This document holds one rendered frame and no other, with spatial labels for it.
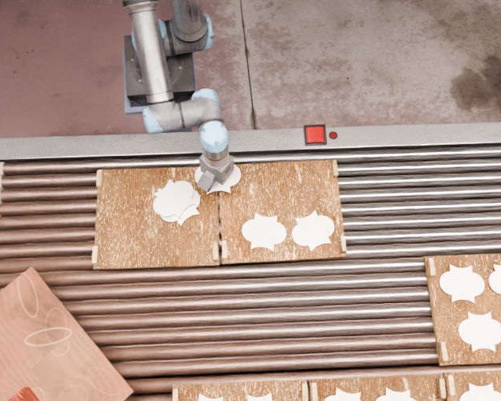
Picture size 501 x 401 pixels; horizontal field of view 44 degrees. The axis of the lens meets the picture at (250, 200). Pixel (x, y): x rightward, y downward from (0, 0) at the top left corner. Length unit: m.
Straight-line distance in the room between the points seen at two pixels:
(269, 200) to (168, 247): 0.38
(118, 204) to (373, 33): 2.00
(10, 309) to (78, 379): 0.30
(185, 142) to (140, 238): 0.38
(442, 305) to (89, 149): 1.31
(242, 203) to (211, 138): 0.45
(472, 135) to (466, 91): 1.22
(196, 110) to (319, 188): 0.58
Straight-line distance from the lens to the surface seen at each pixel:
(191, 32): 2.05
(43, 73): 3.56
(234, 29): 3.55
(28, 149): 2.30
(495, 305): 2.16
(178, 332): 2.01
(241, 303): 2.01
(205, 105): 1.75
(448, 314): 2.10
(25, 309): 1.99
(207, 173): 1.89
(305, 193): 2.11
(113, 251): 2.08
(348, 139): 2.23
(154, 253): 2.05
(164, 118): 1.75
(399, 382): 2.03
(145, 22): 1.74
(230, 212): 2.07
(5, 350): 1.99
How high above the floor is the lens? 2.90
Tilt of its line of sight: 70 degrees down
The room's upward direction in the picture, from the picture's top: 2 degrees clockwise
